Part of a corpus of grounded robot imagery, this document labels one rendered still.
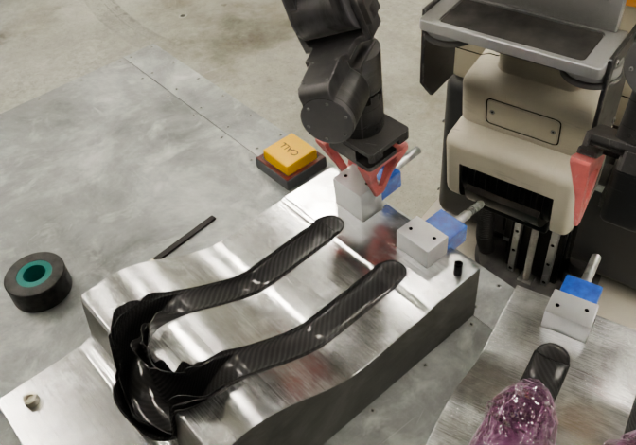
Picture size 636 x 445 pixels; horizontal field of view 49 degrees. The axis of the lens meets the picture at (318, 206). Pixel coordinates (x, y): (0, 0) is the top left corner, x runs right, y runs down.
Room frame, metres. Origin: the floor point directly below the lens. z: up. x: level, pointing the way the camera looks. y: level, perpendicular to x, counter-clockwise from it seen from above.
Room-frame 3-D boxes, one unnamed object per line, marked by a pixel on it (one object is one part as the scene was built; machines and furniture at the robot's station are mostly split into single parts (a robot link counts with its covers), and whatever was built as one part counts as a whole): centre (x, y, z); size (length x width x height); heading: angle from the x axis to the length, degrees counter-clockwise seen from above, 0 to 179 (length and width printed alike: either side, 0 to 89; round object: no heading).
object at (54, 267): (0.64, 0.39, 0.82); 0.08 x 0.08 x 0.04
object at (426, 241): (0.59, -0.16, 0.89); 0.13 x 0.05 x 0.05; 127
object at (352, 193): (0.68, -0.09, 0.91); 0.13 x 0.05 x 0.05; 128
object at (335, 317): (0.48, 0.08, 0.92); 0.35 x 0.16 x 0.09; 127
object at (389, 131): (0.66, -0.06, 1.04); 0.10 x 0.07 x 0.07; 38
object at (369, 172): (0.65, -0.07, 0.97); 0.07 x 0.07 x 0.09; 38
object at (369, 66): (0.65, -0.05, 1.10); 0.07 x 0.06 x 0.07; 157
